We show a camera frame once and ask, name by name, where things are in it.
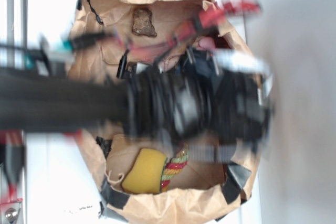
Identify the brown rock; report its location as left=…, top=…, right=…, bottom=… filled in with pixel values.
left=132, top=8, right=157, bottom=37

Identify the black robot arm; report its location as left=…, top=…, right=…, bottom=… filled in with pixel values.
left=1, top=50, right=272, bottom=152

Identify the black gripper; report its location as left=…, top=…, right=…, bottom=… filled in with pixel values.
left=207, top=50, right=274, bottom=154

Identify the pink plush toy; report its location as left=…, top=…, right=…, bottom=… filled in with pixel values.
left=197, top=37, right=216, bottom=50

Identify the brown paper bag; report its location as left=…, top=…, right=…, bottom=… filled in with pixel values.
left=70, top=0, right=260, bottom=223

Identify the yellow sponge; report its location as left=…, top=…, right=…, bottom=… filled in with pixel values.
left=121, top=148, right=167, bottom=194

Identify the aluminium frame rail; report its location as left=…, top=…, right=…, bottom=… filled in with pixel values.
left=1, top=0, right=27, bottom=223

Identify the multicolour twisted rope toy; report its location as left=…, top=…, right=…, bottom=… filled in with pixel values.
left=161, top=142, right=189, bottom=192

